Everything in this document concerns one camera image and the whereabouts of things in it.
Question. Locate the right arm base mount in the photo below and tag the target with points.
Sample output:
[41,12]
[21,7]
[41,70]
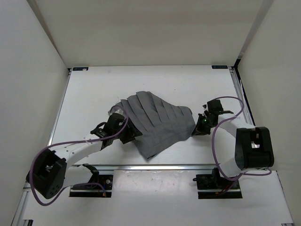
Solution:
[213,186]

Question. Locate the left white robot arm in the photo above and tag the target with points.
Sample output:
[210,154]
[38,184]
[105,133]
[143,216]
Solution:
[49,172]

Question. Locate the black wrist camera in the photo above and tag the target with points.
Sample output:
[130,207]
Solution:
[214,106]
[115,121]

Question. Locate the right blue table sticker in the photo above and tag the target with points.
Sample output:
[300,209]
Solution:
[219,67]

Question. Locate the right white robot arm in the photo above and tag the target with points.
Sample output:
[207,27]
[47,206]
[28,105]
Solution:
[253,147]

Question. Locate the grey pleated skirt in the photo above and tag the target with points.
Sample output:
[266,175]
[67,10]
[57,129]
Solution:
[161,123]

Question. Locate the left blue table sticker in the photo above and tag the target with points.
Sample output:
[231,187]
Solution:
[80,68]

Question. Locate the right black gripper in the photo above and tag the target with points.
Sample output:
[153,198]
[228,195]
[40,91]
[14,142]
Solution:
[199,130]

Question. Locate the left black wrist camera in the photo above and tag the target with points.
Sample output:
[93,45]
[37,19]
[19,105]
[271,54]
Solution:
[115,121]

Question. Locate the blue table sticker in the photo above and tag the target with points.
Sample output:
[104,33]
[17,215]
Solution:
[219,67]
[80,68]

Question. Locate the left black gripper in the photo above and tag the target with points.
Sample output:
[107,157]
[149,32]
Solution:
[131,132]

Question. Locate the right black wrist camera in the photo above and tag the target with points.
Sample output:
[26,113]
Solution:
[214,106]

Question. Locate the front aluminium table rail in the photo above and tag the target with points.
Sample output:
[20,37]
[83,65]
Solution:
[156,167]

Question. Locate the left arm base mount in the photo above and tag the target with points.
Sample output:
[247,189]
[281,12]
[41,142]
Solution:
[99,185]

